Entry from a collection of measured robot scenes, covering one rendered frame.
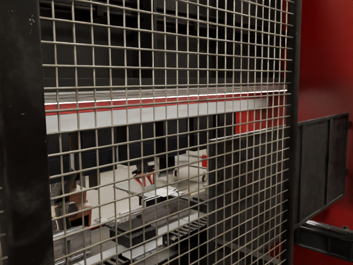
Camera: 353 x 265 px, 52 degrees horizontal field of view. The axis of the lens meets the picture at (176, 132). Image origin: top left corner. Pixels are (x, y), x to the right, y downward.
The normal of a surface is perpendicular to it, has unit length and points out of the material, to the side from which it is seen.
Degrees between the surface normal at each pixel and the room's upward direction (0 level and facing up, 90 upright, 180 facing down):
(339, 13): 90
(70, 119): 90
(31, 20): 90
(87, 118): 90
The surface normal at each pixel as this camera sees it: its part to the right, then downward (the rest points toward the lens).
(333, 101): -0.68, 0.11
